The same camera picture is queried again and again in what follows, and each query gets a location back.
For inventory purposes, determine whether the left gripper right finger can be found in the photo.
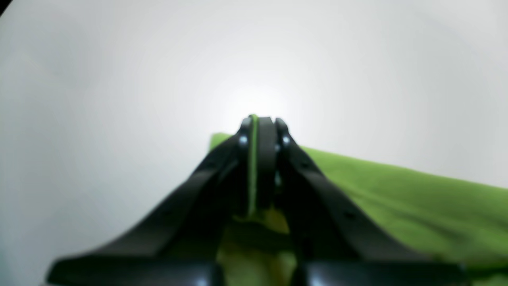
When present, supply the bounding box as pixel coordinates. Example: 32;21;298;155
256;117;471;286

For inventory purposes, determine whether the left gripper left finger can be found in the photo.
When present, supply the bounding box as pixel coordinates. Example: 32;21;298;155
46;117;252;286

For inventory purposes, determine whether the green T-shirt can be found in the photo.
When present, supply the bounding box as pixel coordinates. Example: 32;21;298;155
217;116;507;286

